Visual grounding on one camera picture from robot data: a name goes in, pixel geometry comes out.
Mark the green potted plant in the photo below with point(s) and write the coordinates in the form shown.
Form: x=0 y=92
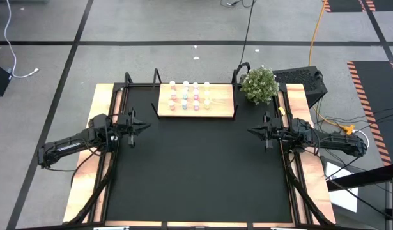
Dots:
x=260 y=84

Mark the white paper sheet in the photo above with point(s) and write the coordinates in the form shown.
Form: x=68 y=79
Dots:
x=346 y=199

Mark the black mat orange striped edge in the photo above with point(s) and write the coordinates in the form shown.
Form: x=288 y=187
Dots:
x=381 y=96
x=388 y=4
x=343 y=4

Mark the wooden shelf black metal frame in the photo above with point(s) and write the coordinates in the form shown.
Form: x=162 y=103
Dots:
x=218 y=105

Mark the black metal table frame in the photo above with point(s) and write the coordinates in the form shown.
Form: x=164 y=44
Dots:
x=142 y=85

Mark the black computer case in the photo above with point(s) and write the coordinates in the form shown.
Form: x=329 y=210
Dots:
x=301 y=80

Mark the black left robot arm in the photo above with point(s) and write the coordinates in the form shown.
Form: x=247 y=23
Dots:
x=68 y=145

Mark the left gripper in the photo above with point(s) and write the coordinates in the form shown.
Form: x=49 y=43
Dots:
x=124 y=126

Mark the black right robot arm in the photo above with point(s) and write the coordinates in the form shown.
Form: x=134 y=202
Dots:
x=336 y=142

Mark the wooden table side board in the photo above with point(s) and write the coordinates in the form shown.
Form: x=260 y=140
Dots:
x=103 y=96
x=298 y=96

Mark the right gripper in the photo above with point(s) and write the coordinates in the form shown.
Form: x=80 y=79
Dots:
x=279 y=131

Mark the orange medicine bottle white cap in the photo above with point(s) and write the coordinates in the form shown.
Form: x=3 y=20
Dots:
x=172 y=83
x=171 y=104
x=173 y=93

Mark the clear bottle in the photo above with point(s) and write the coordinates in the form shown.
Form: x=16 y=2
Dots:
x=186 y=83

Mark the black beam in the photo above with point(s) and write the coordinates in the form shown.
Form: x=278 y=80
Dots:
x=368 y=175

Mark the orange power plug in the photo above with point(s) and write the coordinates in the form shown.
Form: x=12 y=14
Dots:
x=349 y=129

